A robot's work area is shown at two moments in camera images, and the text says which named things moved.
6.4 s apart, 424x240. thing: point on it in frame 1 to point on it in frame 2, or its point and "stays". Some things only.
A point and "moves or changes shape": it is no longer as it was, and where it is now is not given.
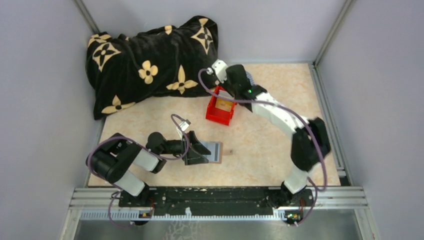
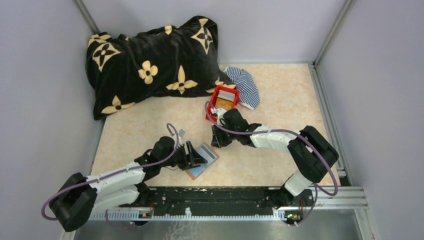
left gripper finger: (196, 145) to (194, 157)
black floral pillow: (162, 61) stays
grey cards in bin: (224, 94) stays
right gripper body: (228, 84) to (219, 135)
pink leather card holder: (216, 149) moves or changes shape
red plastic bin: (218, 115) stays
